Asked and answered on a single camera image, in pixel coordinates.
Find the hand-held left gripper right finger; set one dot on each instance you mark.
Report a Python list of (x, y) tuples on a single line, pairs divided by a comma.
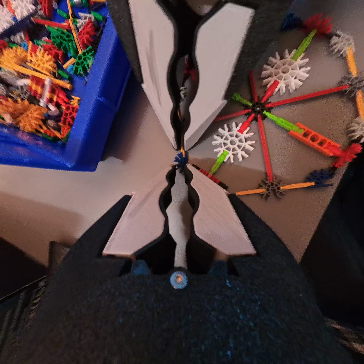
[(221, 224)]

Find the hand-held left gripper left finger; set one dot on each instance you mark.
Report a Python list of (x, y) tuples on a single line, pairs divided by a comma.
[(136, 224)]

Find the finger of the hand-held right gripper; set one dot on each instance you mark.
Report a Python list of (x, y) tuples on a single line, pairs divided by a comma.
[(153, 57), (219, 57)]

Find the dark printed shirt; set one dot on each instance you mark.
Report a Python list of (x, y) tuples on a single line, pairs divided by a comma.
[(335, 241)]

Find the blue bin with toy pieces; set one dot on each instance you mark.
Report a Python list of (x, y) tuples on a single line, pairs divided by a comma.
[(96, 113)]

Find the pile of colourful toy pieces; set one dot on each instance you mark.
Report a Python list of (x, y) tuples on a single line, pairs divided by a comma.
[(42, 71)]

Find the colourful spoked wheel model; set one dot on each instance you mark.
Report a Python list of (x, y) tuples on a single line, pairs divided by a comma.
[(284, 71)]

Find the black box with white print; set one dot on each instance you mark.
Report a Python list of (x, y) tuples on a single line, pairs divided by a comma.
[(17, 312)]

